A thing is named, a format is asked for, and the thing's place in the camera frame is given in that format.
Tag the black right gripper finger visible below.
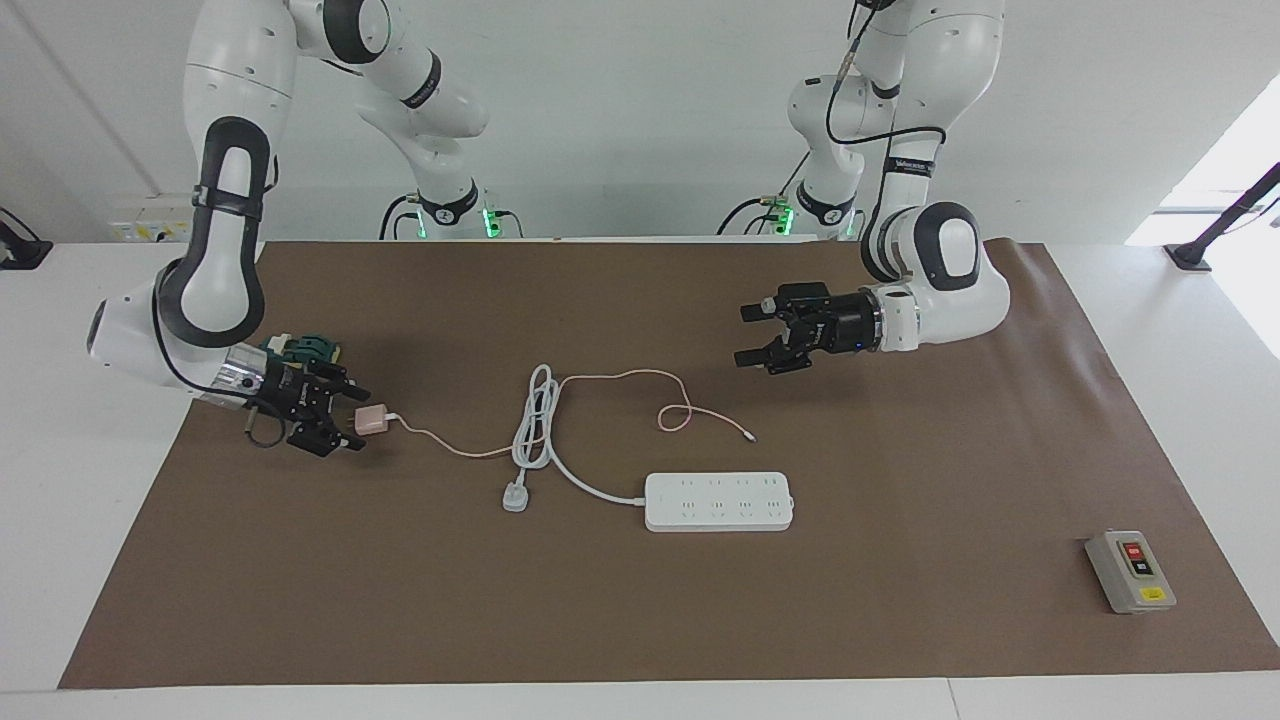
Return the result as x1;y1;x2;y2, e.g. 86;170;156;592
318;368;372;404
298;418;367;460

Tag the pink charging cable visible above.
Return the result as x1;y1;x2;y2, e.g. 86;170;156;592
385;368;758;461

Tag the white power strip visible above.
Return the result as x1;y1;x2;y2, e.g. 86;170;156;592
644;472;796;533

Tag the brown table mat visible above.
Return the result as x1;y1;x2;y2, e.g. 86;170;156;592
58;238;1280;689

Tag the small black table clamp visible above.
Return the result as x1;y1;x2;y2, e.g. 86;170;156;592
0;207;53;271

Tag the black slanted stand pole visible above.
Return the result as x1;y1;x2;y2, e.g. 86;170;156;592
1163;163;1280;273

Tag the green knife switch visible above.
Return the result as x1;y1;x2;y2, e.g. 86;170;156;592
262;335;343;371

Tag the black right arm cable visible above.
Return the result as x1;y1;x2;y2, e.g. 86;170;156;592
150;290;293;449

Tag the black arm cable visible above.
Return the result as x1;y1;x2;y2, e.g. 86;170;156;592
150;290;293;449
825;0;948;253

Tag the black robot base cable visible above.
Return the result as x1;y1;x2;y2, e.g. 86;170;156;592
378;193;426;241
716;192;801;238

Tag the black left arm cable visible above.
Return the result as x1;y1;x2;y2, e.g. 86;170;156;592
825;0;948;253

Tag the white wall outlet box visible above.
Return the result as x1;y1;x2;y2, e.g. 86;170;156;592
108;195;206;243

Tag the grey on-off switch box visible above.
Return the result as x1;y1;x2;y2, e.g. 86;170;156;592
1085;530;1178;615

